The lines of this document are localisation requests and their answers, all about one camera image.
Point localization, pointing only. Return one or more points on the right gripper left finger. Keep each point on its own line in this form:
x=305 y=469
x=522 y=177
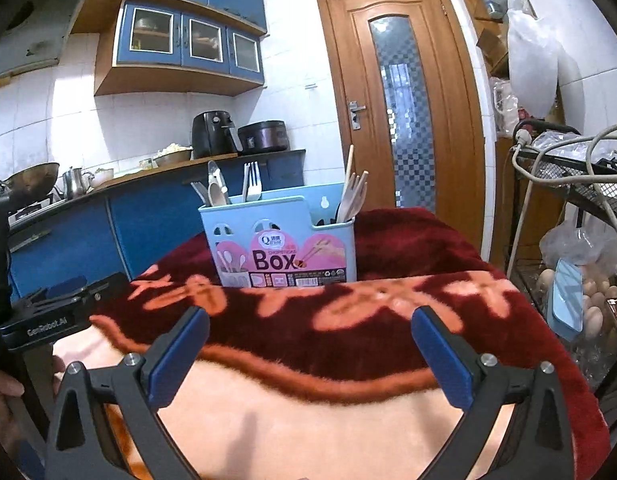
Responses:
x=81 y=443

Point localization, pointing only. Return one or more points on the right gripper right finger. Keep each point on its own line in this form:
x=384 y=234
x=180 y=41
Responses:
x=537 y=443

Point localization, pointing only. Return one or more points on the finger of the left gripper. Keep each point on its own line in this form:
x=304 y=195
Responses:
x=101 y=292

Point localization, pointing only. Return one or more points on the stainless steel peeler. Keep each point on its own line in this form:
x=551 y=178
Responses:
x=216 y=175

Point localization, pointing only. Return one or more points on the stainless steel fork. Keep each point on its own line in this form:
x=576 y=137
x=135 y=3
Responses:
x=254 y=188

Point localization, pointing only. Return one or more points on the beige plastic spoon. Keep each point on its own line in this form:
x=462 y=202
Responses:
x=216 y=195

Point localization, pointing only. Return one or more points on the blue base cabinets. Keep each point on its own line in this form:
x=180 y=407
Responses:
x=126 y=226

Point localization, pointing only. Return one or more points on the steel kettle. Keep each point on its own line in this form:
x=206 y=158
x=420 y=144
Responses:
x=76 y=183

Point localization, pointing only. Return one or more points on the floral ceramic bowl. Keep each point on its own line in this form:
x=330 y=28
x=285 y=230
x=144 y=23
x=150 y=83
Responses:
x=101 y=176

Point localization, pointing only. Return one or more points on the steel wok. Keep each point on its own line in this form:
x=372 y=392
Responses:
x=35 y=181

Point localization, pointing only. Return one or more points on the red floral blanket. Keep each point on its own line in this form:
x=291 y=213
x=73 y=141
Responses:
x=327 y=382

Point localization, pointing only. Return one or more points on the metal bowl of food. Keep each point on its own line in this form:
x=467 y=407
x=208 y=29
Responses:
x=172 y=155

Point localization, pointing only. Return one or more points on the black air fryer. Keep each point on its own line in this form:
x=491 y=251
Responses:
x=214 y=133

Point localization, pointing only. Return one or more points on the light blue utensil box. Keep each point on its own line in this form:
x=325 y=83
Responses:
x=287 y=238

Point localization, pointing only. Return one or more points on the wooden corner shelf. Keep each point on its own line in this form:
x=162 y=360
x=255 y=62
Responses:
x=491 y=24

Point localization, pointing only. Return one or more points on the dark rice cooker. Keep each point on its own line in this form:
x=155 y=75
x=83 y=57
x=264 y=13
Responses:
x=264 y=137

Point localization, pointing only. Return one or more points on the range hood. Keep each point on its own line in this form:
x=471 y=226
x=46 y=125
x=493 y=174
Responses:
x=37 y=36

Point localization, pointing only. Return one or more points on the wooden door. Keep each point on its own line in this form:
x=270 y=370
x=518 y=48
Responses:
x=408 y=106

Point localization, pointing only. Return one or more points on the white plastic bag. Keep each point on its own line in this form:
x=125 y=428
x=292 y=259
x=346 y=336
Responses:
x=533 y=62

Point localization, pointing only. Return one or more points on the black wire rack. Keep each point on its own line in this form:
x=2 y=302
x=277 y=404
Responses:
x=576 y=288

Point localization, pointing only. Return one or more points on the blue wall cabinet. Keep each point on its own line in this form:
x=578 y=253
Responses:
x=205 y=46

